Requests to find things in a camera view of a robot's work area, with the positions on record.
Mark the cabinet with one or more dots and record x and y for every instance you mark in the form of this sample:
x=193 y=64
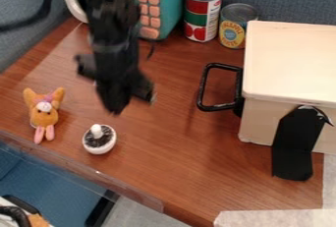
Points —
x=289 y=64

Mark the orange plush animal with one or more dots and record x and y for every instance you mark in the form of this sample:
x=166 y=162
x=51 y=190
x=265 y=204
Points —
x=43 y=113

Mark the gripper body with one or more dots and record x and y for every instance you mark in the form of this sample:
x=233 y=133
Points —
x=116 y=73

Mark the yellow and blue can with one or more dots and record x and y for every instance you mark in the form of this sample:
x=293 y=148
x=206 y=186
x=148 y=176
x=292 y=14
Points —
x=232 y=28

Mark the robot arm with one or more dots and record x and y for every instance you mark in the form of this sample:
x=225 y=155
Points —
x=109 y=11

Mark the white toy mushroom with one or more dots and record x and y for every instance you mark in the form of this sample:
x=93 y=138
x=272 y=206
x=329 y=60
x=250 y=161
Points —
x=100 y=139

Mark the toy microwave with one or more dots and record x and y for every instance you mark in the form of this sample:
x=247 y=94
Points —
x=164 y=5

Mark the red and white can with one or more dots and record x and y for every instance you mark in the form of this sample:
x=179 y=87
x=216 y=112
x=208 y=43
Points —
x=202 y=14

